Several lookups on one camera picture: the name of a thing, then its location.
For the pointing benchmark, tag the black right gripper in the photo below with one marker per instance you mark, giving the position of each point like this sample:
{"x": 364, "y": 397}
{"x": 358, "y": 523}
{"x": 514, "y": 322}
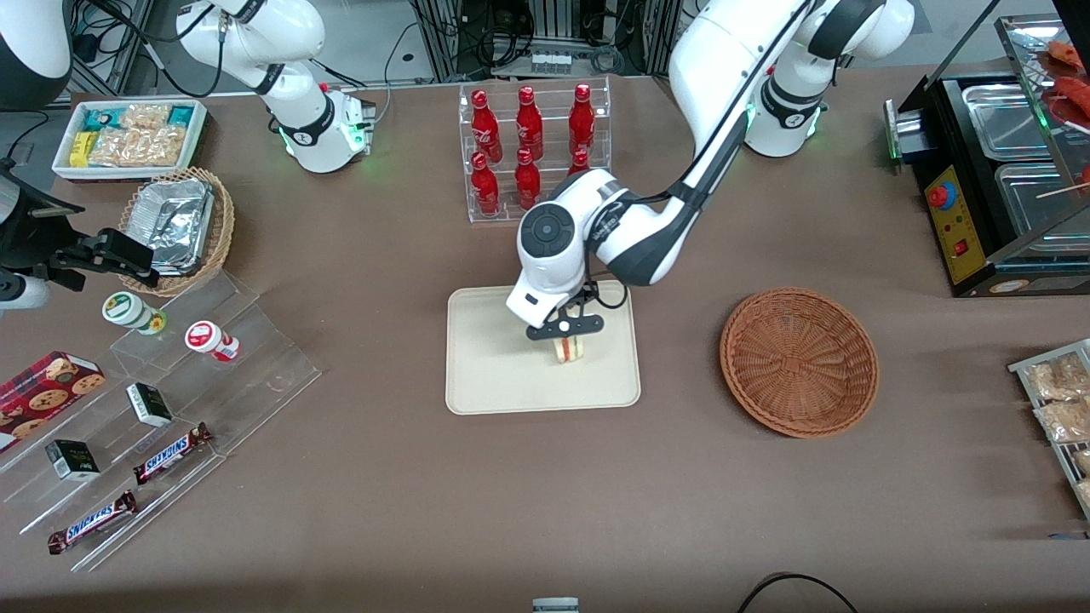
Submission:
{"x": 41, "y": 237}

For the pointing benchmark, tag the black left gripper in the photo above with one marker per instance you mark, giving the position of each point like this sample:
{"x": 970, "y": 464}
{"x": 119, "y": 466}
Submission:
{"x": 587, "y": 293}

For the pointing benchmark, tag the triangular sandwich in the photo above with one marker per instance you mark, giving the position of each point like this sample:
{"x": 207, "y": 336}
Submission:
{"x": 569, "y": 351}

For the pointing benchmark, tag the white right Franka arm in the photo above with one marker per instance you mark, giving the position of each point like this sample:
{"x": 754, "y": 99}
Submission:
{"x": 289, "y": 51}

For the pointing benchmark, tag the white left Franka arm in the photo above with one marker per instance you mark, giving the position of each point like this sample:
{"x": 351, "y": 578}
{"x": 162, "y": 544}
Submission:
{"x": 724, "y": 51}

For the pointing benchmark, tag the cream rectangular tray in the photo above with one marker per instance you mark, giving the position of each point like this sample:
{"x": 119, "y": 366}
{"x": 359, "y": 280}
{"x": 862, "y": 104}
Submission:
{"x": 494, "y": 375}

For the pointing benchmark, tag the light tan wicker basket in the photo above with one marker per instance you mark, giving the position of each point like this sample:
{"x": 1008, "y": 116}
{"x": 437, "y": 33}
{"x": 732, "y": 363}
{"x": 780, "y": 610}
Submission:
{"x": 223, "y": 226}

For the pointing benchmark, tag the brown round wicker basket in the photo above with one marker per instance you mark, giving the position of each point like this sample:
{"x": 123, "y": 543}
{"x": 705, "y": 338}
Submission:
{"x": 800, "y": 362}

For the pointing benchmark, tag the aluminium foil containers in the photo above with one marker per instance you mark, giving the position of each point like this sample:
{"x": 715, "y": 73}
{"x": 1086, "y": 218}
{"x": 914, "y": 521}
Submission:
{"x": 174, "y": 221}

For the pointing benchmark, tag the green lid yogurt bottle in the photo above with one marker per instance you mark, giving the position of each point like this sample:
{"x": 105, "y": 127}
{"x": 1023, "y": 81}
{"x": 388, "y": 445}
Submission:
{"x": 128, "y": 310}

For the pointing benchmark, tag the large clear cracker bag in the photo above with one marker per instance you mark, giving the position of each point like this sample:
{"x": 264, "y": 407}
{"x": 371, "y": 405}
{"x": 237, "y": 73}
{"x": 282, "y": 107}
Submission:
{"x": 140, "y": 149}

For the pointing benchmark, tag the red lid yogurt bottle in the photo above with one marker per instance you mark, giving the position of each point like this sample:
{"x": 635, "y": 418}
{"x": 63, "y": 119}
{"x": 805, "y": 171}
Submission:
{"x": 207, "y": 338}

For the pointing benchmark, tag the yellow snack packet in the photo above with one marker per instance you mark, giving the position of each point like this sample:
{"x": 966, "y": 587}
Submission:
{"x": 82, "y": 149}

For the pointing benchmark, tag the clear acrylic bottle rack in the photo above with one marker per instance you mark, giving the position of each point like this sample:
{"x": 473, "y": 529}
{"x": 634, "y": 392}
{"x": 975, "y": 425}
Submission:
{"x": 545, "y": 217}

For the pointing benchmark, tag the small clear cracker bag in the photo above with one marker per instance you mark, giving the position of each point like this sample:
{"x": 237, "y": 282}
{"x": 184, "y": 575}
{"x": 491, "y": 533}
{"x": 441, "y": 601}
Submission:
{"x": 145, "y": 116}

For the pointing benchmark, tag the teal snack packet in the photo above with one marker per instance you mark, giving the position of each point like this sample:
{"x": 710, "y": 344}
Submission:
{"x": 180, "y": 115}
{"x": 100, "y": 117}

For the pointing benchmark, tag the white snack bin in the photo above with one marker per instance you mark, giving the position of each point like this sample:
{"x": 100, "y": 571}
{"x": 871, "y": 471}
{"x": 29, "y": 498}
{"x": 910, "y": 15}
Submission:
{"x": 197, "y": 128}

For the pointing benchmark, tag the small black box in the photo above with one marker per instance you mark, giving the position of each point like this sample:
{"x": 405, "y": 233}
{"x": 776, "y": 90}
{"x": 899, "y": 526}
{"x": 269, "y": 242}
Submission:
{"x": 150, "y": 404}
{"x": 72, "y": 460}

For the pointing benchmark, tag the red cola bottle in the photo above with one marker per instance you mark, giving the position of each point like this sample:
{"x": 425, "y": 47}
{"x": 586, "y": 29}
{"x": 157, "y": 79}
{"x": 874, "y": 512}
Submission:
{"x": 582, "y": 123}
{"x": 579, "y": 162}
{"x": 527, "y": 183}
{"x": 485, "y": 189}
{"x": 485, "y": 128}
{"x": 529, "y": 126}

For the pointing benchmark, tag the red cookie box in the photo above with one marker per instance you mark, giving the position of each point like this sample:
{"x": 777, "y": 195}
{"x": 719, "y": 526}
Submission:
{"x": 43, "y": 392}

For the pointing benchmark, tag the clear acrylic tiered stand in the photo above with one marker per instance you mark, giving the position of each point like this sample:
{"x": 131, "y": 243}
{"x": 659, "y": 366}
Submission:
{"x": 255, "y": 375}

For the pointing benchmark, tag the Snickers chocolate bar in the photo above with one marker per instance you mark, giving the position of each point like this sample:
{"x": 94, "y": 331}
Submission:
{"x": 92, "y": 522}
{"x": 170, "y": 453}

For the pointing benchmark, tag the grey device edge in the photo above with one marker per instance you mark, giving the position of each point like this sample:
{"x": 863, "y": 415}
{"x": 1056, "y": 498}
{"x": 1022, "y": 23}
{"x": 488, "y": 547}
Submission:
{"x": 555, "y": 605}

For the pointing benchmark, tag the white power strip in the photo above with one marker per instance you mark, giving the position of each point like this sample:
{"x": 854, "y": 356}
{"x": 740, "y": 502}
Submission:
{"x": 550, "y": 62}

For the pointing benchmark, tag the black food warmer cabinet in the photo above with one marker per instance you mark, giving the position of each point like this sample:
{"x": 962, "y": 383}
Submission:
{"x": 958, "y": 230}

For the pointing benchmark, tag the stainless steel pan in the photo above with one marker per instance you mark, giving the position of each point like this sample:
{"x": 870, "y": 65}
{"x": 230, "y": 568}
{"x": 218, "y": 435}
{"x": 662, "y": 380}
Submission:
{"x": 1005, "y": 123}
{"x": 1030, "y": 204}

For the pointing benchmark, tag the clear bag of pastries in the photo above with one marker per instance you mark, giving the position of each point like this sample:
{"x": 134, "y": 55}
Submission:
{"x": 1056, "y": 379}
{"x": 1082, "y": 461}
{"x": 1084, "y": 492}
{"x": 1064, "y": 421}

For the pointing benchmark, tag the red sausage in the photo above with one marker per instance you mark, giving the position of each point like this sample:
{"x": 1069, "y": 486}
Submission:
{"x": 1066, "y": 53}
{"x": 1075, "y": 94}

